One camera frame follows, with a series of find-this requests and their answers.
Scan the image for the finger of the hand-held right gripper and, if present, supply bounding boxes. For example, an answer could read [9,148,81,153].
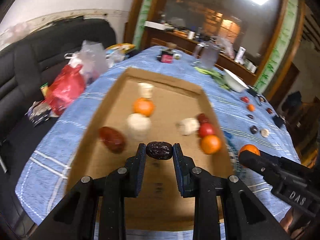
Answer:
[239,150,280,183]
[259,150,283,165]

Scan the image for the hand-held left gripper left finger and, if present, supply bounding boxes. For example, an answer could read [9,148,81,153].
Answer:
[30,143,147,240]

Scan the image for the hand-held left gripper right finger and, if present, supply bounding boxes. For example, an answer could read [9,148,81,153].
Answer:
[173,143,292,240]

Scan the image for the wrinkled dark jujube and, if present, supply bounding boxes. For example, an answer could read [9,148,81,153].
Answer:
[146,142,173,160]

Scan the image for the red jujube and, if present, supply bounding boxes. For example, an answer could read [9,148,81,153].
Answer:
[196,113,210,124]
[98,126,125,154]

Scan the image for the white round bun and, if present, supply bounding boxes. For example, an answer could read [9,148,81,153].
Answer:
[126,113,152,140]

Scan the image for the cardboard box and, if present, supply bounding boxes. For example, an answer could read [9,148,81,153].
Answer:
[65,67,235,232]

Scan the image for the person's right forearm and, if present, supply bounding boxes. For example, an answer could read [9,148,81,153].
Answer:
[279,209,297,232]

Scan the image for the black cylindrical pot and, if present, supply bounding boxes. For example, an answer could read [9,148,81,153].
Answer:
[272,115,287,128]

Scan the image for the dark jacket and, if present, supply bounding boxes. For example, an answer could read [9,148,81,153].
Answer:
[285,91,304,113]

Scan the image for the wooden door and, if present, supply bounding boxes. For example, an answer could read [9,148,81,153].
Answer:
[267,62,300,105]

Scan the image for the blue plaid tablecloth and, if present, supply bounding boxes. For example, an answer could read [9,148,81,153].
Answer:
[15,45,302,240]

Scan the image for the white enamel basin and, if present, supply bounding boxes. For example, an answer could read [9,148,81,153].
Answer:
[223,69,248,92]

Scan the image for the green leafy vegetable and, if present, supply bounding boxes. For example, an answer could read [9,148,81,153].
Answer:
[194,66,232,90]

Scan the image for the wooden framed counter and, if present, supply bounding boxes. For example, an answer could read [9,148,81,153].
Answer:
[125,0,307,100]

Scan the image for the white tube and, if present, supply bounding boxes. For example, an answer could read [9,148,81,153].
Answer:
[234,46,247,64]

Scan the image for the red plastic bag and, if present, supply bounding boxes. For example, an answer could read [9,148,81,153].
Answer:
[45,64,87,117]

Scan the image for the pink box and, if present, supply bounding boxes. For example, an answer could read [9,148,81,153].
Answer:
[160,50,175,63]

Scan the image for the dark snack packets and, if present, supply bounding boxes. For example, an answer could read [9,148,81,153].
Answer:
[25,100,57,127]

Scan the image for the clear plastic bag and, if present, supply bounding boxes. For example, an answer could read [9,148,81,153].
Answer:
[217,36,235,58]

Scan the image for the white plastic bag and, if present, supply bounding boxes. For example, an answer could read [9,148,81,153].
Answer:
[64,40,110,85]

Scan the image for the yellow snack packet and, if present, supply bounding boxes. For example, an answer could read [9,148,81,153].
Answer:
[105,43,135,63]

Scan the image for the white flat box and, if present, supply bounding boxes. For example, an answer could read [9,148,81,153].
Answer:
[144,20,167,29]

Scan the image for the black sofa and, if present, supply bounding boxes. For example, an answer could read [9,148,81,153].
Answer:
[0,19,117,230]

